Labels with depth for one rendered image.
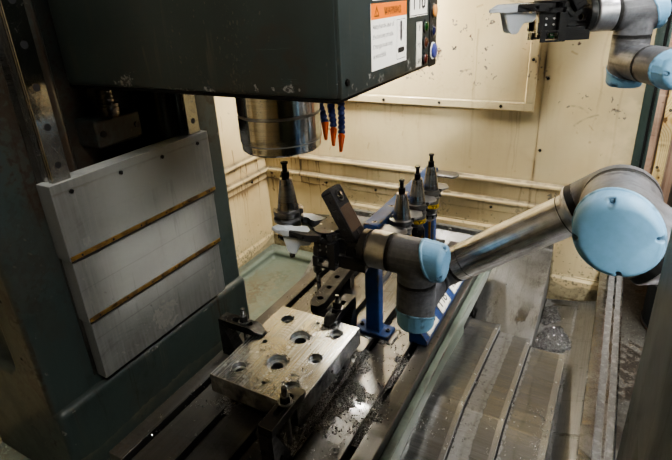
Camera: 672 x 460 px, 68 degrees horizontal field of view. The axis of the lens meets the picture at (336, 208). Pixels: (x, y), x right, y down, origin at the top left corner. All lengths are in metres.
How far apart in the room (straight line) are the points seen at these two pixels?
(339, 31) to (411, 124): 1.24
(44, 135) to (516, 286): 1.50
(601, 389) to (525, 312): 0.44
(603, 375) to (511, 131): 0.84
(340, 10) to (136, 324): 0.98
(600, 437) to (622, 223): 0.71
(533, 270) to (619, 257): 1.16
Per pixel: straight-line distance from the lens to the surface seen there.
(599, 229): 0.79
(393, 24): 0.95
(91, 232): 1.26
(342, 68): 0.78
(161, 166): 1.36
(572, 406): 1.64
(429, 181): 1.44
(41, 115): 1.18
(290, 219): 1.04
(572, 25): 1.23
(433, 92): 1.92
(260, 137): 0.94
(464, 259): 1.04
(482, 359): 1.59
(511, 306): 1.85
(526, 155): 1.90
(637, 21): 1.26
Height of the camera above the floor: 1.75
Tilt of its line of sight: 23 degrees down
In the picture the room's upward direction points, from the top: 3 degrees counter-clockwise
